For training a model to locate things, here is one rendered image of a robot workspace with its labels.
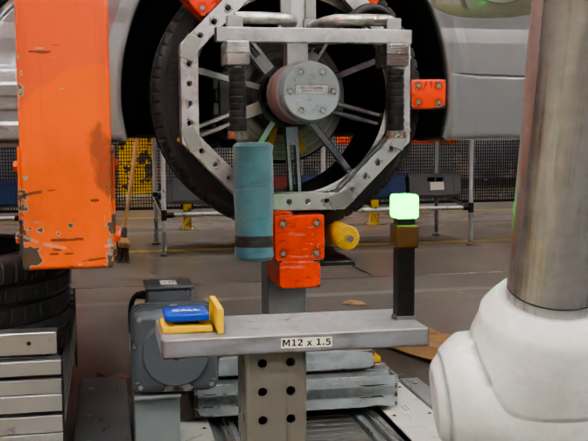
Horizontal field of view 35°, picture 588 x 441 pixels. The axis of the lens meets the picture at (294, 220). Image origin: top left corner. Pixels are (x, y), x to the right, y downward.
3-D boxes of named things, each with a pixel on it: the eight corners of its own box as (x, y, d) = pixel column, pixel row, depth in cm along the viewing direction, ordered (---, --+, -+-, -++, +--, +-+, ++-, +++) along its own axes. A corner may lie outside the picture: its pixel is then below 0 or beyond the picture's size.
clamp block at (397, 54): (396, 68, 209) (396, 45, 209) (409, 66, 200) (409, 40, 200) (374, 68, 208) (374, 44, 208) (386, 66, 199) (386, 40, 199)
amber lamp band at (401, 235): (411, 245, 162) (411, 222, 161) (419, 248, 158) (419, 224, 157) (388, 246, 161) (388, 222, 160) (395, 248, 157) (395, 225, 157)
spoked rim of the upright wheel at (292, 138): (221, 222, 250) (393, 151, 257) (233, 232, 227) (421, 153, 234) (148, 41, 242) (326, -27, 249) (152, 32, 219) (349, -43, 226)
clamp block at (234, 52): (244, 67, 203) (243, 42, 202) (250, 65, 194) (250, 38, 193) (220, 67, 202) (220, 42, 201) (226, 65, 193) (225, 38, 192)
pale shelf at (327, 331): (397, 325, 169) (397, 307, 169) (430, 346, 153) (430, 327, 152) (155, 336, 161) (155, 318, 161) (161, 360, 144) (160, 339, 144)
